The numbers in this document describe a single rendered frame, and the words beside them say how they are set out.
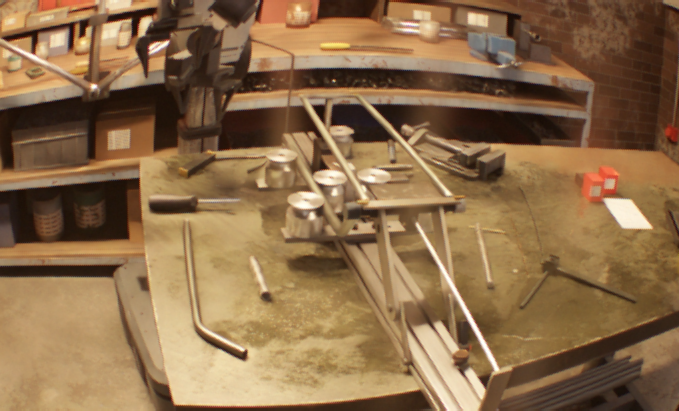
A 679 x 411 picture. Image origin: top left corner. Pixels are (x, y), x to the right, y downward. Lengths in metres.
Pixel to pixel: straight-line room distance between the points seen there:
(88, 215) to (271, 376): 1.97
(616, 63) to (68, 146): 3.16
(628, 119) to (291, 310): 3.60
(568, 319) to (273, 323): 0.44
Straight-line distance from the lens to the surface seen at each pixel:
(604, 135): 4.31
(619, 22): 4.21
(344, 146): 1.49
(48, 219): 2.78
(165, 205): 1.27
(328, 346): 0.97
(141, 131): 2.57
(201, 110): 1.84
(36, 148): 2.61
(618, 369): 2.14
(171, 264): 1.12
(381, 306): 1.02
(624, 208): 1.56
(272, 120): 3.08
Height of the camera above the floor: 1.45
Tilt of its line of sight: 26 degrees down
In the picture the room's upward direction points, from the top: 5 degrees clockwise
